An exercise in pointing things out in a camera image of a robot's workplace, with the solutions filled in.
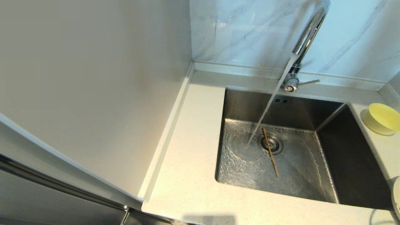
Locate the white appliance side panel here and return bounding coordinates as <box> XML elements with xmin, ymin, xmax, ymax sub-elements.
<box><xmin>0</xmin><ymin>0</ymin><xmax>195</xmax><ymax>210</ymax></box>

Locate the chrome gooseneck faucet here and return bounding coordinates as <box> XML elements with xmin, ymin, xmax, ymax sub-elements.
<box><xmin>280</xmin><ymin>0</ymin><xmax>331</xmax><ymax>93</ymax></box>

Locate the stainless steel appliance door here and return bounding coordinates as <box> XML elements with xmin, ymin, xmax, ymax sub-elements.
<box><xmin>0</xmin><ymin>152</ymin><xmax>188</xmax><ymax>225</ymax></box>

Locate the brown wooden chopstick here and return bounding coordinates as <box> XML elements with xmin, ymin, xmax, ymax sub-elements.
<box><xmin>262</xmin><ymin>127</ymin><xmax>279</xmax><ymax>177</ymax></box>

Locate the yellow bowl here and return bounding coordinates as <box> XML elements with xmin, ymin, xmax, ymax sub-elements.
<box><xmin>362</xmin><ymin>103</ymin><xmax>400</xmax><ymax>136</ymax></box>

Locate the white plate edge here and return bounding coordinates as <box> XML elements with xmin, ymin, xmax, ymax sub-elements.
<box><xmin>392</xmin><ymin>177</ymin><xmax>400</xmax><ymax>219</ymax></box>

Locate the stainless steel sink basin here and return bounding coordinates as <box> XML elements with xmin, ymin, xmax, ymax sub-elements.
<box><xmin>214</xmin><ymin>87</ymin><xmax>393</xmax><ymax>210</ymax></box>

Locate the running water stream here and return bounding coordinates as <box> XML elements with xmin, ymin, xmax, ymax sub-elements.
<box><xmin>246</xmin><ymin>54</ymin><xmax>299</xmax><ymax>147</ymax></box>

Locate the chrome appliance handle rail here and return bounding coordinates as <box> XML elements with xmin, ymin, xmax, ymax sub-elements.
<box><xmin>0</xmin><ymin>152</ymin><xmax>129</xmax><ymax>211</ymax></box>

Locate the round metal drain strainer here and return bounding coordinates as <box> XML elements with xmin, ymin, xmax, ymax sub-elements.
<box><xmin>257</xmin><ymin>133</ymin><xmax>283</xmax><ymax>155</ymax></box>

